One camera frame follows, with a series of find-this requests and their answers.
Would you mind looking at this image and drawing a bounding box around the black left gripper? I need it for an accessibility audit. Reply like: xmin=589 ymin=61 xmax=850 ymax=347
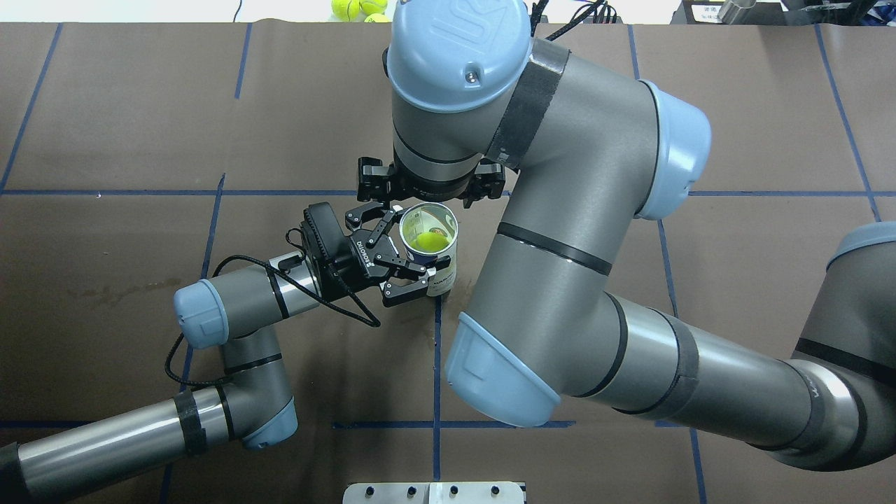
xmin=318 ymin=202 xmax=451 ymax=307

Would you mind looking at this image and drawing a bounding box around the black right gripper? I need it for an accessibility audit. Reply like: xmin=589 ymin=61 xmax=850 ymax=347
xmin=391 ymin=169 xmax=475 ymax=203

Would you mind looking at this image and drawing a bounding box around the yellow Wilson tennis ball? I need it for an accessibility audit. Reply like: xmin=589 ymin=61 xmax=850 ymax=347
xmin=412 ymin=232 xmax=450 ymax=254

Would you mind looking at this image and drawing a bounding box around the white blue tennis ball can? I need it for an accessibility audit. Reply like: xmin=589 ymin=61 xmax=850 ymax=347
xmin=399 ymin=203 xmax=460 ymax=298

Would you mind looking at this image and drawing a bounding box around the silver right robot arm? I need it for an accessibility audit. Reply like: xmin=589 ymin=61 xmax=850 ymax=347
xmin=385 ymin=1 xmax=894 ymax=471

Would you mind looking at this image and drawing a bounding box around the spare yellow tennis ball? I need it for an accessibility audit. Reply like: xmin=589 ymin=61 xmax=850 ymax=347
xmin=363 ymin=13 xmax=391 ymax=23
xmin=358 ymin=0 xmax=389 ymax=16
xmin=330 ymin=0 xmax=361 ymax=22

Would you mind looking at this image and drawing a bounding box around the silver metal cylinder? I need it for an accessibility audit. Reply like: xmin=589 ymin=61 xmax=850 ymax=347
xmin=717 ymin=0 xmax=757 ymax=25

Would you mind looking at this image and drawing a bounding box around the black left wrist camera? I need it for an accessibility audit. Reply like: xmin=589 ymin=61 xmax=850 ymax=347
xmin=301 ymin=202 xmax=352 ymax=278

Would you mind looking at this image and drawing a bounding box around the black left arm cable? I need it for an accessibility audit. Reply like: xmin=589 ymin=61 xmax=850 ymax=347
xmin=164 ymin=224 xmax=382 ymax=389

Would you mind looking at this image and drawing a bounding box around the white pedestal column base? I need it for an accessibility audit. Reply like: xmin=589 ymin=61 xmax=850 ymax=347
xmin=342 ymin=481 xmax=528 ymax=503

